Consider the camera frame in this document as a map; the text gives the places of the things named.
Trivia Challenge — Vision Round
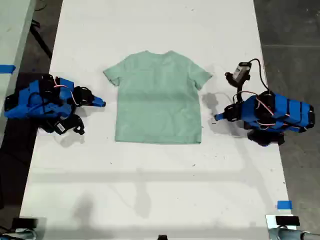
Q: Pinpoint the pale grey side table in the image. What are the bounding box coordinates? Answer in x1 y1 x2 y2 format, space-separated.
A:
0 0 37 141

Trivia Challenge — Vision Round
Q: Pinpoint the grey teal clamp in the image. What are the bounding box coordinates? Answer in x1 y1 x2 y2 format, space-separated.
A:
0 228 37 240
268 226 320 240

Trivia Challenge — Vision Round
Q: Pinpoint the black floor mat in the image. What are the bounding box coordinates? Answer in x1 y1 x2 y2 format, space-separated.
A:
0 71 51 210

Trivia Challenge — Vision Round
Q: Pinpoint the black camera cable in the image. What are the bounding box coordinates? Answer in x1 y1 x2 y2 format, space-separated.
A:
249 58 271 92

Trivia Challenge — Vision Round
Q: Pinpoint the red white servo wire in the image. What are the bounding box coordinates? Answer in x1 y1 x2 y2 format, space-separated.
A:
233 91 258 104
53 76 79 106

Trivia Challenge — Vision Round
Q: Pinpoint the black labelled camera box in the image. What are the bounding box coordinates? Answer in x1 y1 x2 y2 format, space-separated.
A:
53 120 74 136

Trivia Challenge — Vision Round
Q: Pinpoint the pale green t-shirt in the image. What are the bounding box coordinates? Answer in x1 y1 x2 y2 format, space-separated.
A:
102 50 214 145

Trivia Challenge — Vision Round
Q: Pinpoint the blue tape strip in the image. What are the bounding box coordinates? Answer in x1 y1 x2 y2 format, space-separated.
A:
0 64 17 74
276 200 293 210

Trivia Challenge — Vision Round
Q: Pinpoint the grey black camera box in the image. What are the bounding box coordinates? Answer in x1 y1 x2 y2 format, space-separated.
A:
234 61 252 82

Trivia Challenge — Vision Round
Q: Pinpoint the black metal bar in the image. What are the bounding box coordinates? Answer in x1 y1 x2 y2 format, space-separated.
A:
29 20 54 60

